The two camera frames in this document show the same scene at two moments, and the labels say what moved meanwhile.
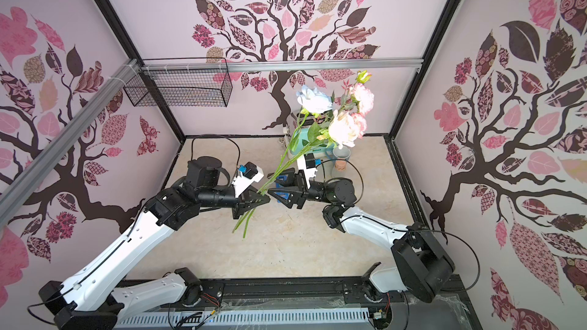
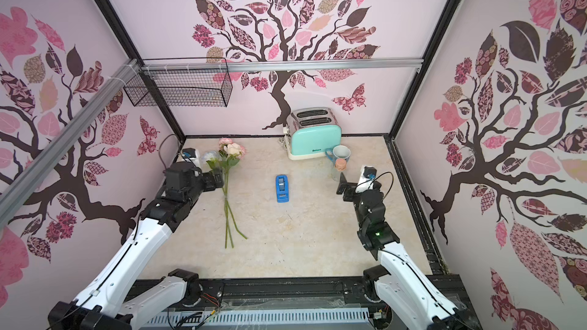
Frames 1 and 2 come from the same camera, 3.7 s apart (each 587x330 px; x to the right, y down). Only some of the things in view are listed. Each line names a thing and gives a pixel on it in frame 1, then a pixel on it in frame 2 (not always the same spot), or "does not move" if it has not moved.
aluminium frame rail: (130, 69) does not move
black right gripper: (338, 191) to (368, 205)
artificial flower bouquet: (323, 120) to (228, 156)
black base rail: (448, 310) does not move
